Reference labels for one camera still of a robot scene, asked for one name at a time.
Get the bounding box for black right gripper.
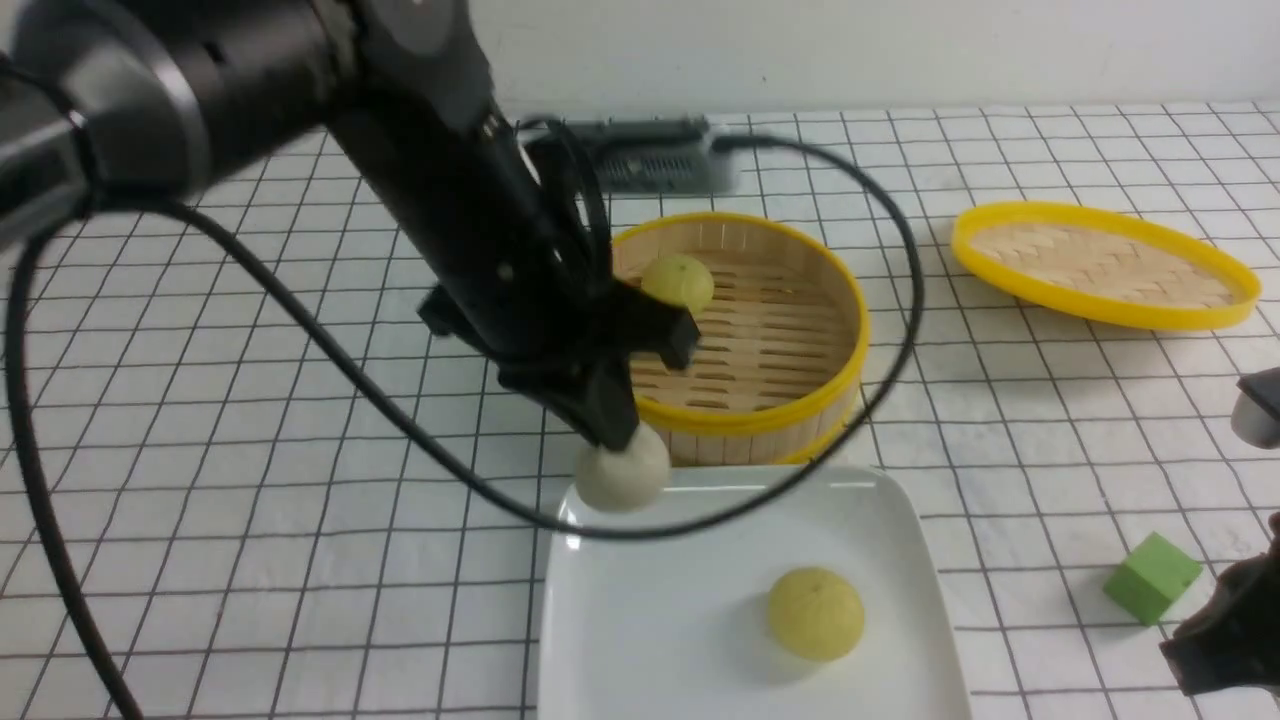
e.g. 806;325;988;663
1160;512;1279;697

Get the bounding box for white square ceramic plate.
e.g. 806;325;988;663
538;466;973;719

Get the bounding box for white steamed bun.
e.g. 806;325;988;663
573;423;672;512

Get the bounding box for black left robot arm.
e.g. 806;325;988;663
3;1;699;451

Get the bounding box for yellow steamed bun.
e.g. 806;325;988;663
640;254;716;314
765;566;867;664

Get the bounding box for black white grid tablecloth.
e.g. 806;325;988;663
27;102;1277;719

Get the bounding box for green foam cube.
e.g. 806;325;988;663
1103;532;1203;626

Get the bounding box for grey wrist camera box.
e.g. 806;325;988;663
567;117;739;196

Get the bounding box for yellow rimmed bamboo steamer basket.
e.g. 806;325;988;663
613;211;870;466

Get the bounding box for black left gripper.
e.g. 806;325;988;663
330;95;699;451

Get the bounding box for black camera cable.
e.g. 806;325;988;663
5;129;925;720

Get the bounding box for yellow rimmed woven steamer lid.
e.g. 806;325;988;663
951;201;1262;333

